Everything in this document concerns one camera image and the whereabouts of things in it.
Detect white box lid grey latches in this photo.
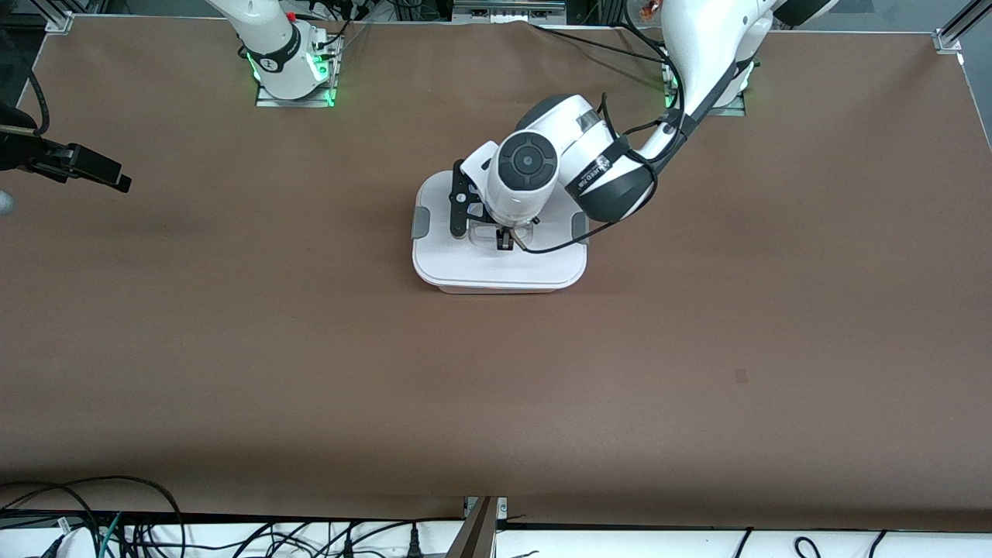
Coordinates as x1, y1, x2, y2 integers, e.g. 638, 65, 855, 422
411, 171, 588, 292

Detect thick black looped cable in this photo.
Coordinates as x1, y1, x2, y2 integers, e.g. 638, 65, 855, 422
0, 475, 186, 558

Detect translucent plastic box base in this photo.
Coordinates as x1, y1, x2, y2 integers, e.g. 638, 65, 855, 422
422, 279, 579, 295

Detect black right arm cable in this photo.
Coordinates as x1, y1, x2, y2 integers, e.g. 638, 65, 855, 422
14, 67, 52, 140

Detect grey metal rack device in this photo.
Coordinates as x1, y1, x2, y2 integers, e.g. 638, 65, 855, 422
452, 0, 568, 25

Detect white device under cables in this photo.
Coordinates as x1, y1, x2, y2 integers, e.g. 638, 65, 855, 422
45, 527, 98, 558

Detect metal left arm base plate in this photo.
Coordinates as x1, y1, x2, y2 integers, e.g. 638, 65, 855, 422
662, 62, 747, 118

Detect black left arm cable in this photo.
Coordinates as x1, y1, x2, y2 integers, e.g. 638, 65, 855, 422
515, 91, 692, 256

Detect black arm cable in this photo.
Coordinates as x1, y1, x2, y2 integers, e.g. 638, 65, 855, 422
14, 67, 52, 140
515, 91, 692, 256

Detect green cable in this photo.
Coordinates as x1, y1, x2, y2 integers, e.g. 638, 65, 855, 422
98, 511, 126, 558

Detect aluminium profile beam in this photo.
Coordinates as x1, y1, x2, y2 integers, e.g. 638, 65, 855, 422
446, 496, 508, 558

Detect long black table cable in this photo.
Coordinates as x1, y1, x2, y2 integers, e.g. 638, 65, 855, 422
531, 22, 673, 69

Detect black cables by arm base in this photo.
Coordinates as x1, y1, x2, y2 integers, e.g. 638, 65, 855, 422
312, 0, 374, 60

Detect aluminium frame corner profile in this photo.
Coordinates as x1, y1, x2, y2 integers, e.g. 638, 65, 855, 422
933, 0, 992, 56

